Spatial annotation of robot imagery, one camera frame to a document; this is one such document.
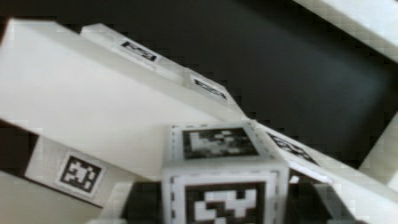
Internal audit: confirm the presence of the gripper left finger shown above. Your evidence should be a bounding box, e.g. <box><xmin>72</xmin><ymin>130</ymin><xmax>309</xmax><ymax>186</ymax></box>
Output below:
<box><xmin>85</xmin><ymin>181</ymin><xmax>165</xmax><ymax>224</ymax></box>

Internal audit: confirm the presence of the white chair back frame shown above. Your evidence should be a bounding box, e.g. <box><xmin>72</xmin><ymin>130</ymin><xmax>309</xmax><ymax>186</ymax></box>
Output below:
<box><xmin>0</xmin><ymin>17</ymin><xmax>398</xmax><ymax>224</ymax></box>

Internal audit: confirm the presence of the white chair leg tagged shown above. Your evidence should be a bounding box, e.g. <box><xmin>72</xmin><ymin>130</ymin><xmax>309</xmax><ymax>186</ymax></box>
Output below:
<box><xmin>79</xmin><ymin>23</ymin><xmax>184</xmax><ymax>83</ymax></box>

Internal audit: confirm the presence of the white chair leg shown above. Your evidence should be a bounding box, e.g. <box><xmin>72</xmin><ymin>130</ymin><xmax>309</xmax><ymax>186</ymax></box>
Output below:
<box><xmin>179</xmin><ymin>68</ymin><xmax>241</xmax><ymax>113</ymax></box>

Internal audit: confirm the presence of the small tagged cube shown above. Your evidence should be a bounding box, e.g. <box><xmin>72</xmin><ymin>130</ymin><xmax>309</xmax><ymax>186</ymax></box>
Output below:
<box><xmin>24</xmin><ymin>137</ymin><xmax>134</xmax><ymax>206</ymax></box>
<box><xmin>161</xmin><ymin>121</ymin><xmax>287</xmax><ymax>224</ymax></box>

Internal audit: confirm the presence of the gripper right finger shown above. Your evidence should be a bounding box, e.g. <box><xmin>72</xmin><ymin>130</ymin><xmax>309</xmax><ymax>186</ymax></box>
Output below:
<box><xmin>291</xmin><ymin>183</ymin><xmax>367</xmax><ymax>224</ymax></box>

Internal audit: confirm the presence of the white U-shaped fence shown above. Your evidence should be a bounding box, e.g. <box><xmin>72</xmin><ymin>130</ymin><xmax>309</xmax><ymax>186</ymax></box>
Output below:
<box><xmin>293</xmin><ymin>0</ymin><xmax>398</xmax><ymax>191</ymax></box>

